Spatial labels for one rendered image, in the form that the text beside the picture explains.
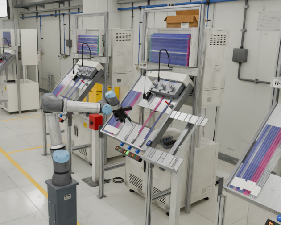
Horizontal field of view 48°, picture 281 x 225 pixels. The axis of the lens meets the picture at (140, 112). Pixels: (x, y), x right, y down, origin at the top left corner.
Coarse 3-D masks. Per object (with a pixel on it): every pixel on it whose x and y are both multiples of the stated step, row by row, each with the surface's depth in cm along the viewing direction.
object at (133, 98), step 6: (132, 90) 314; (132, 96) 308; (138, 96) 302; (126, 102) 308; (132, 102) 302; (138, 102) 297; (132, 108) 296; (114, 120) 302; (108, 126) 302; (114, 126) 296; (120, 126) 291; (108, 132) 296; (114, 132) 291
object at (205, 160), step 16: (160, 144) 303; (208, 144) 308; (128, 160) 329; (144, 160) 308; (208, 160) 310; (128, 176) 332; (144, 176) 311; (160, 176) 292; (208, 176) 315; (144, 192) 314; (192, 192) 303; (208, 192) 321
